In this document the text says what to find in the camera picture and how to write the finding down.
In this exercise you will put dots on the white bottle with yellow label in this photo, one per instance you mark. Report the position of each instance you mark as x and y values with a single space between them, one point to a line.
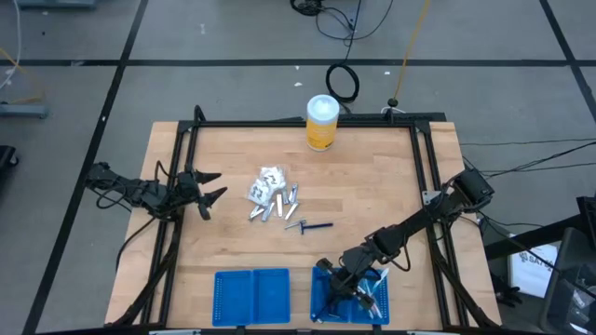
321 132

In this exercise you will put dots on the white and blue toothbrush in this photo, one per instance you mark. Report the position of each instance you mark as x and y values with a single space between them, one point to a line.
377 309

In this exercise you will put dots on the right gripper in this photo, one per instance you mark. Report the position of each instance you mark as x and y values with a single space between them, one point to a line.
351 270

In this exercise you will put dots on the white printed cardboard box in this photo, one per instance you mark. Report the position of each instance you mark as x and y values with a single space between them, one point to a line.
531 274

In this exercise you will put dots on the grey metal base bar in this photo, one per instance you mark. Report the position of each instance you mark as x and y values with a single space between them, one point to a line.
56 4
23 111

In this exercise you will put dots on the black round-topped post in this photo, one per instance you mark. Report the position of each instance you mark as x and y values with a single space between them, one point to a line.
393 102

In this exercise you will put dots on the black aluminium table frame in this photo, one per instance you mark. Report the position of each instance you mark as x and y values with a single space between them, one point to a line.
279 124

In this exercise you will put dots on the black metal bar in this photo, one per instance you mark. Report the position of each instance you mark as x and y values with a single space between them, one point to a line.
535 236

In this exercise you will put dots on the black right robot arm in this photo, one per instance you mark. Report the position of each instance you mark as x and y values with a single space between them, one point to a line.
410 228

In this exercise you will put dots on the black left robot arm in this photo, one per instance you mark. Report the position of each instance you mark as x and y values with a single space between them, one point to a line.
139 193

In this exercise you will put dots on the black plastic bin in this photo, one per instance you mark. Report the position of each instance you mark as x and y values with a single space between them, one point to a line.
572 279

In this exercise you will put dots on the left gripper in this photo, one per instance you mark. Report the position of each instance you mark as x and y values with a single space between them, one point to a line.
188 191

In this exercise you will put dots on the teal and white toothbrush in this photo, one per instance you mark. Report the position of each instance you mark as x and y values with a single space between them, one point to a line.
383 275

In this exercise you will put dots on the black caster foot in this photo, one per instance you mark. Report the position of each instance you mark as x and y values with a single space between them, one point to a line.
7 157

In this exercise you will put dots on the silver metal bracket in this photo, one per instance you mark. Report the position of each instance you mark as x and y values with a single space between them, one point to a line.
429 197

